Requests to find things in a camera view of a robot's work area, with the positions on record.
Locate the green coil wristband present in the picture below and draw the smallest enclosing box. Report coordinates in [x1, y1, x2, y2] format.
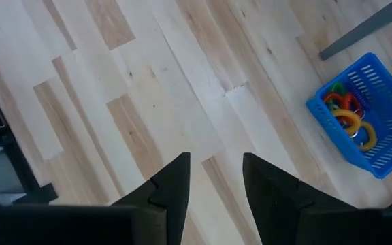
[329, 81, 349, 97]

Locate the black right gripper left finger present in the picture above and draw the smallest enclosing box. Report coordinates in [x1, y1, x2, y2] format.
[110, 152, 191, 245]

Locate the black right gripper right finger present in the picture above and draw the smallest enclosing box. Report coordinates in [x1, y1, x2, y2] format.
[242, 152, 357, 245]

